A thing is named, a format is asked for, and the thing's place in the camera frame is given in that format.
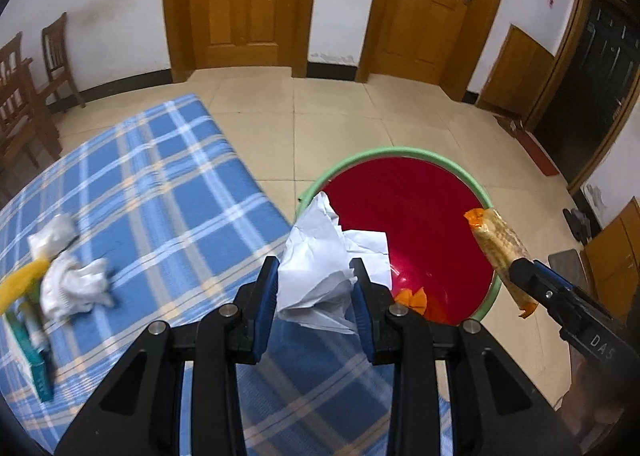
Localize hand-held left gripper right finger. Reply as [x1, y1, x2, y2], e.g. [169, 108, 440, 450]
[350, 256, 583, 456]

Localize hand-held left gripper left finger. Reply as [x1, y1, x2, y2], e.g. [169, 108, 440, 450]
[55, 256, 281, 456]

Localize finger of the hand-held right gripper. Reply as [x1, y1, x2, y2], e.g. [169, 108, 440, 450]
[532, 260, 576, 292]
[509, 259, 563, 324]

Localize orange wrappers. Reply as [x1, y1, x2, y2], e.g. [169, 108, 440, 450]
[394, 286, 451, 324]

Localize biscuit packet with orange ends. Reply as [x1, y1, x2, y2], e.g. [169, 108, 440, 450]
[463, 207, 539, 321]

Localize white paper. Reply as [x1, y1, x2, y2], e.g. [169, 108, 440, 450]
[276, 191, 391, 335]

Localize red basin with green rim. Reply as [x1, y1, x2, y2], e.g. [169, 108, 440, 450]
[295, 146, 501, 328]

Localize person's right hand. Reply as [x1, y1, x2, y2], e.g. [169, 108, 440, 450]
[556, 361, 638, 453]

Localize grey floor mat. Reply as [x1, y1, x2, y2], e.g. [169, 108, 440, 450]
[547, 249, 597, 298]

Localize dark slippers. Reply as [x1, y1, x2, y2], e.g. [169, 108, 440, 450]
[562, 206, 594, 243]

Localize red doormat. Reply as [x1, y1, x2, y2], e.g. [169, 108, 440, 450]
[515, 129, 559, 178]

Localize blue plaid blanket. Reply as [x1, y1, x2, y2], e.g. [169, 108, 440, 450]
[0, 94, 453, 456]

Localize white cotton glove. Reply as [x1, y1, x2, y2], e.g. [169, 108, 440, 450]
[39, 256, 117, 323]
[27, 213, 82, 258]

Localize teal and white box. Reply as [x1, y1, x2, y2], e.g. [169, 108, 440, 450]
[4, 300, 57, 403]

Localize smooth yellow toy corn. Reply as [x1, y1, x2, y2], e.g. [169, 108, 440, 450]
[0, 259, 52, 313]

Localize large wooden dining chair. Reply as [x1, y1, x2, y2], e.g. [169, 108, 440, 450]
[0, 31, 64, 178]

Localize small wooden dining chair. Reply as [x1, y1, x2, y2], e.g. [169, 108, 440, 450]
[40, 11, 87, 110]

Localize black door with wooden frame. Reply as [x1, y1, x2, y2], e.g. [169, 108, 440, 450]
[525, 0, 640, 197]

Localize low wooden wall cabinet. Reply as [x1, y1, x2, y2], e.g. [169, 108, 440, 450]
[475, 24, 558, 123]

